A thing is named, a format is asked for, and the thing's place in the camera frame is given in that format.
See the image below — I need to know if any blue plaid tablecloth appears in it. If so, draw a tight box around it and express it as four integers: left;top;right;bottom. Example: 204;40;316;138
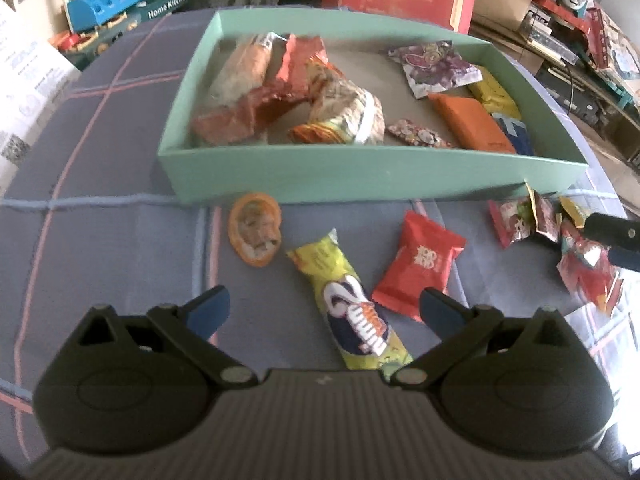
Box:
1;10;639;468

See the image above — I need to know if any small round orange snack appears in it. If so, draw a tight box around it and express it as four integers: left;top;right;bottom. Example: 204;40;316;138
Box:
228;193;282;268

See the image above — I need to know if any yellow green Mini snack bar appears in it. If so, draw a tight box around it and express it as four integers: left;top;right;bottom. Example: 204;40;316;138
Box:
288;230;412;378

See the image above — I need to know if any red Skittles bag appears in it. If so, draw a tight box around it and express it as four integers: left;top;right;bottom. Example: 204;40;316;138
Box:
556;219;624;316

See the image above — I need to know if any mint green cardboard box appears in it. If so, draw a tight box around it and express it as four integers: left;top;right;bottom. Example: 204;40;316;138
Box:
157;6;588;204

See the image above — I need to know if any golden yellow stick packet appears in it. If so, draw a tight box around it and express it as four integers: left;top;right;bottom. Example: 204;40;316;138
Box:
559;196;590;230

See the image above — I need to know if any blue white snack packet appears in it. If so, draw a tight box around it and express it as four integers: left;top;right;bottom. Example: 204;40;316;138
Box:
491;113;535;156

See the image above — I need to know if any small pink candy packet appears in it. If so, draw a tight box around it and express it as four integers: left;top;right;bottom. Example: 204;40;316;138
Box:
488;198;534;248

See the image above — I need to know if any brown chocolate wafer packet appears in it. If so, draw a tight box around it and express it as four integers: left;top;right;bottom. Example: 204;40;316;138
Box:
525;183;561;244

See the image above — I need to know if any pink floral white packet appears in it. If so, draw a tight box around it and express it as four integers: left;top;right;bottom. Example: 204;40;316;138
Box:
386;119;451;148

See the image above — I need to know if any orange peanut snack bag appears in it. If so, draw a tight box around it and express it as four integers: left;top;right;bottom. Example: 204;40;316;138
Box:
288;55;385;145

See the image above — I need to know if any white printed instruction sheet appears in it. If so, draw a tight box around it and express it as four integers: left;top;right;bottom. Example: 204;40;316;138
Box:
0;3;80;192

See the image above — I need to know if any yellow snack bar packet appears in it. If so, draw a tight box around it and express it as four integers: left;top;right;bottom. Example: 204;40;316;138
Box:
469;65;522;120

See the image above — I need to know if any plain orange snack packet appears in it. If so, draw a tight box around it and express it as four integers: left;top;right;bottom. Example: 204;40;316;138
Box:
428;93;516;155

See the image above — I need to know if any orange red translucent packet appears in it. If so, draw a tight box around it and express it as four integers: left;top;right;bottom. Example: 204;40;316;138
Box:
190;34;328;146

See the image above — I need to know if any small red candy packet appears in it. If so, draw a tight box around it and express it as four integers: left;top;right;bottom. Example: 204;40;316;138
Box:
372;210;466;322

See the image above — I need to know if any long orange cracker pack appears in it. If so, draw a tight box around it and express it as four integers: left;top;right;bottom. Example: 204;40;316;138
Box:
204;32;282;108

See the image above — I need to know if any purple QQ gummy bag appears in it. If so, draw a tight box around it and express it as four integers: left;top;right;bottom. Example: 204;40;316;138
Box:
387;40;483;100

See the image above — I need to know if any wooden low shelf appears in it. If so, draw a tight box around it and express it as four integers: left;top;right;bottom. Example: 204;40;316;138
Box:
470;18;639;172

